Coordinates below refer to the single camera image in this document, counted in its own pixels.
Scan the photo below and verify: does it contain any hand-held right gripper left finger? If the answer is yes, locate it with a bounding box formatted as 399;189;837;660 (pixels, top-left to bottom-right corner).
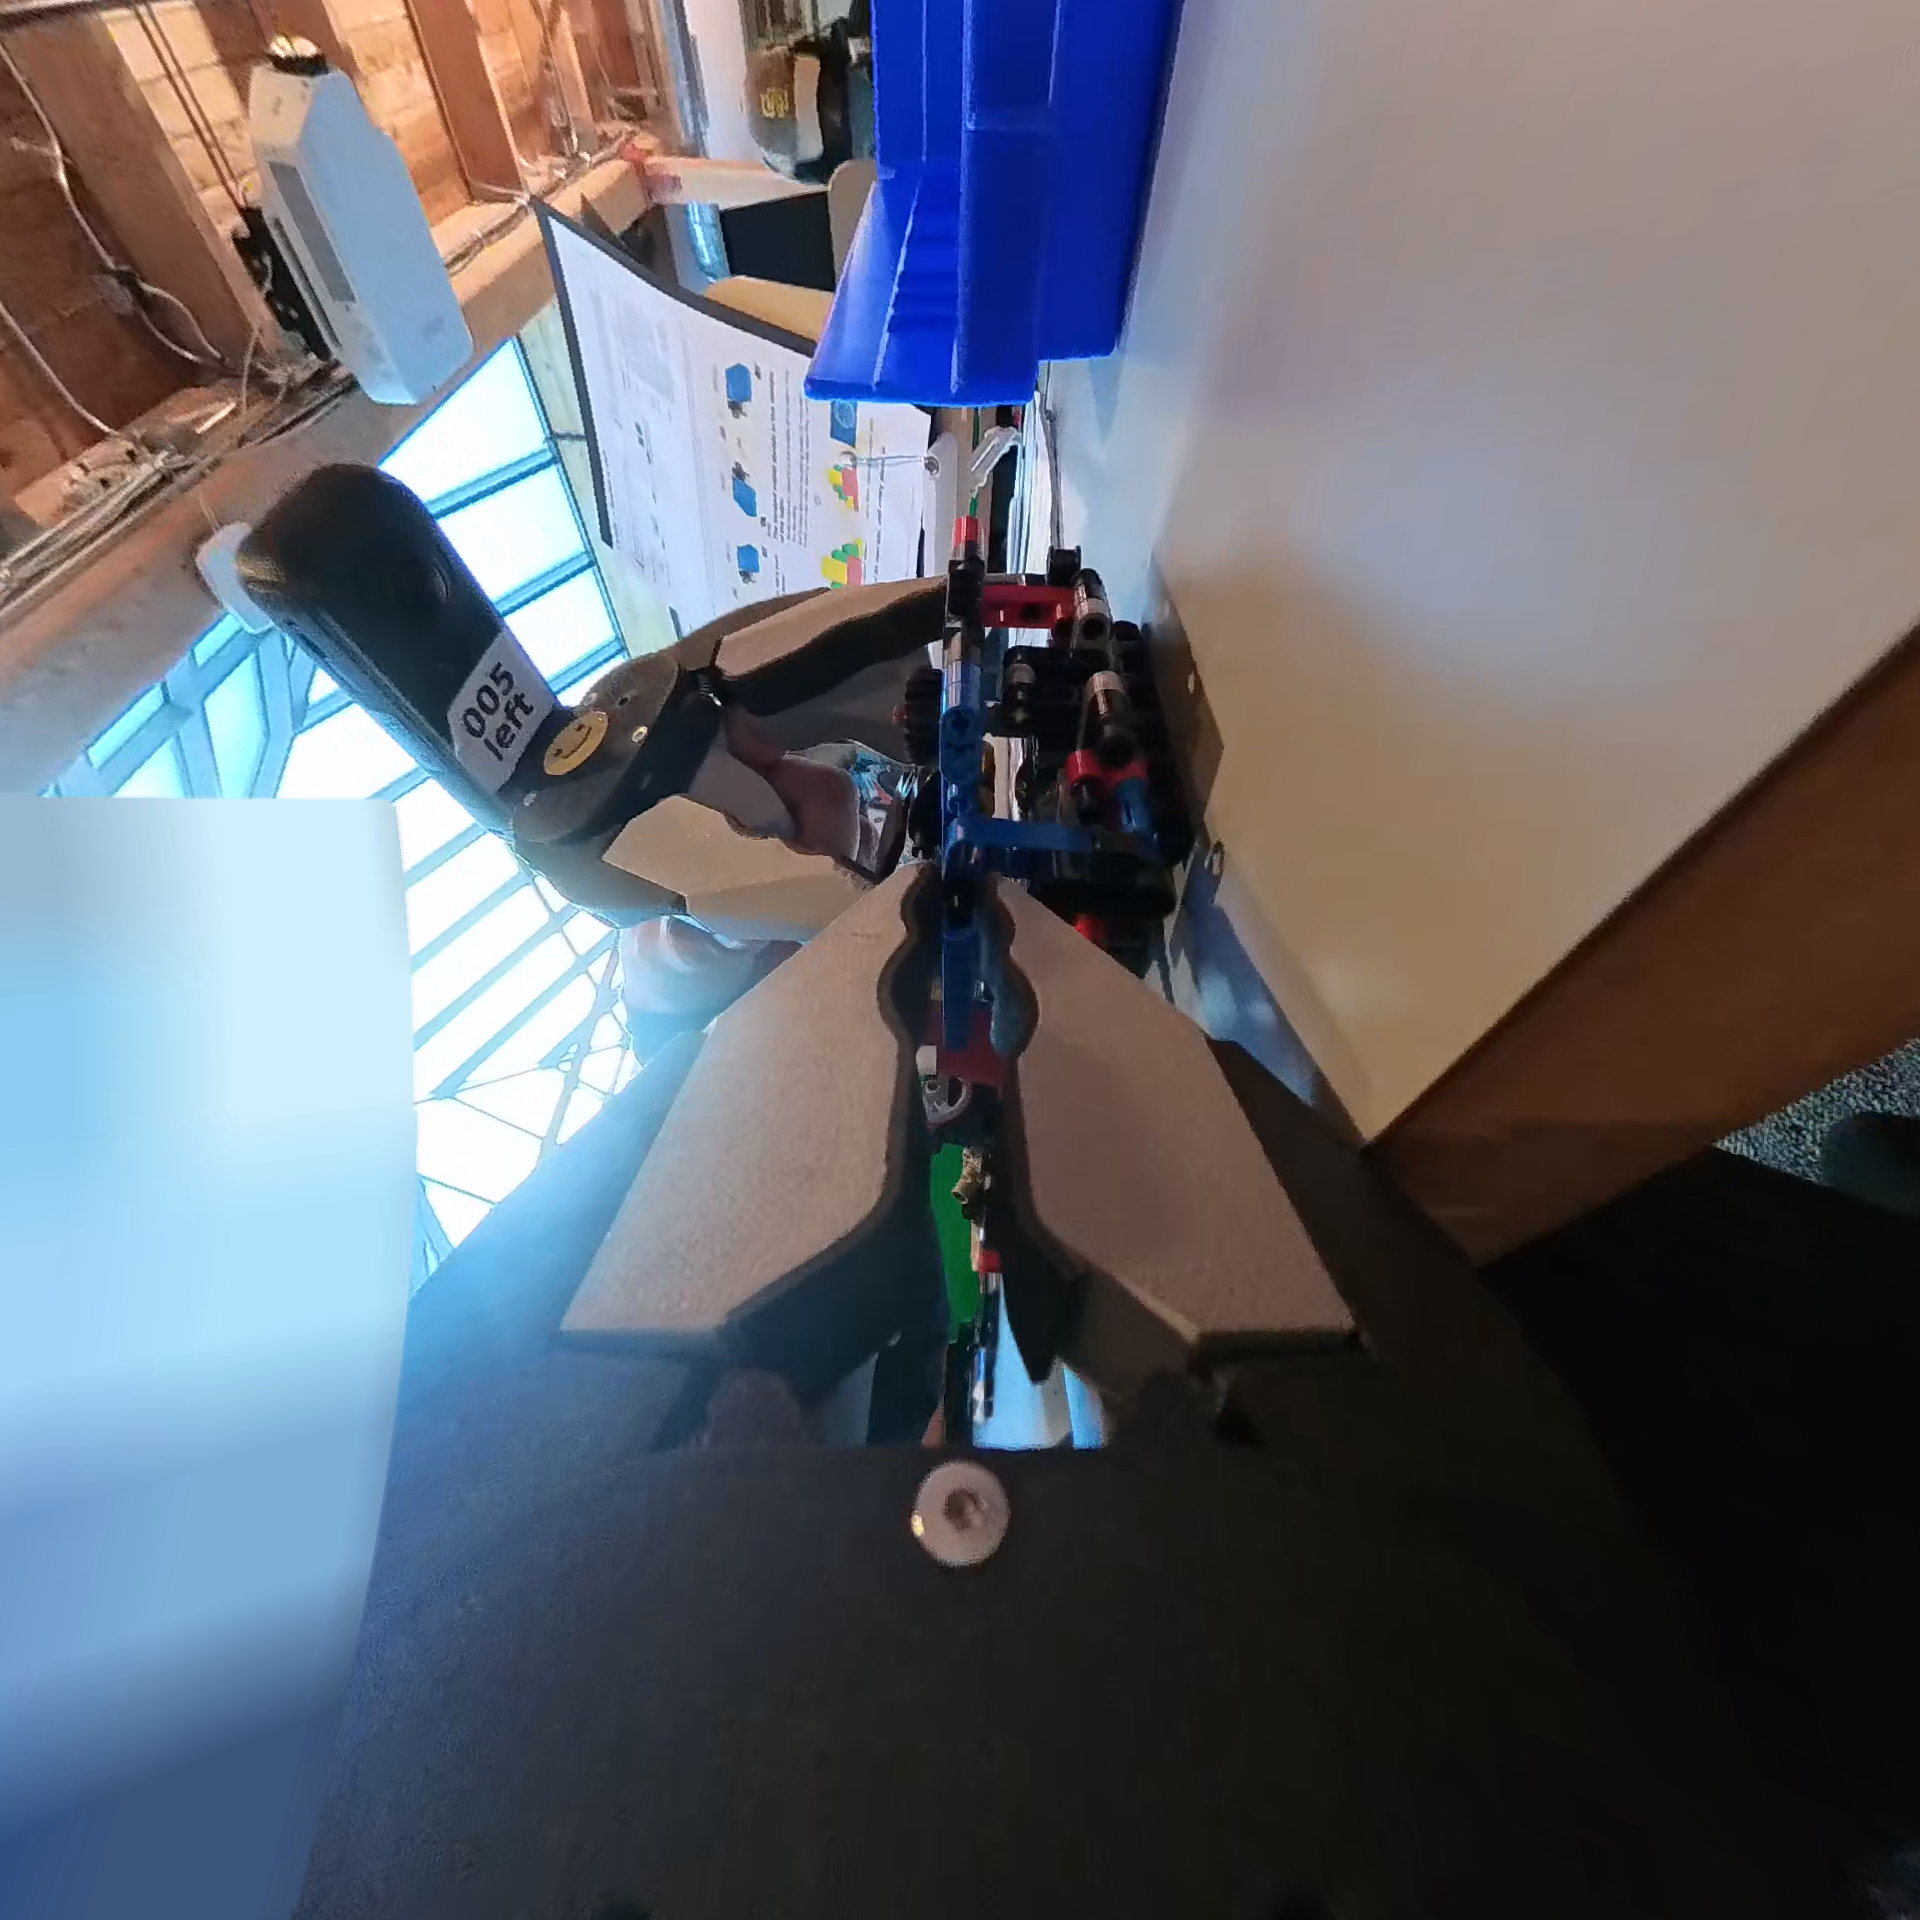
560;867;935;1404

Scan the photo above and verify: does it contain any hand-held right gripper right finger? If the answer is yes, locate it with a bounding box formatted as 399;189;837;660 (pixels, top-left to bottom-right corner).
991;877;1361;1381

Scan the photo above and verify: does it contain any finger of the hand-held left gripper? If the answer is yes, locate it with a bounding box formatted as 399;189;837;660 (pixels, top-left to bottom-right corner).
710;576;958;722
597;744;891;948

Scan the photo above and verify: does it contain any partly built toy car chassis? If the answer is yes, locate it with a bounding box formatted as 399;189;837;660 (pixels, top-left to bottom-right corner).
849;514;1204;1449

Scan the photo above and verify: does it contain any blue L-shaped toy beam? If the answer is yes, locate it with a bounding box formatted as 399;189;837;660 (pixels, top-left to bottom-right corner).
944;808;1164;902

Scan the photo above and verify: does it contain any person's left hand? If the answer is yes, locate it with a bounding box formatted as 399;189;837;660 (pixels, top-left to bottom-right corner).
749;744;880;872

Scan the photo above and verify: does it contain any large grid window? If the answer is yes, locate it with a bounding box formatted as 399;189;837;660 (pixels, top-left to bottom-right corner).
46;334;639;1292

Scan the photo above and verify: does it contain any printed instruction sheet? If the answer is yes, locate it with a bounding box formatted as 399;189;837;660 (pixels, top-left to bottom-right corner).
536;201;944;633

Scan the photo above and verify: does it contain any blue plastic bin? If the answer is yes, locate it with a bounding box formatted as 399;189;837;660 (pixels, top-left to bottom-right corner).
802;0;1192;411

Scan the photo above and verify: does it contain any white wall-mounted device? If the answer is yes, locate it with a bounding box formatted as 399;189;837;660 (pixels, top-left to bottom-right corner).
244;57;475;406

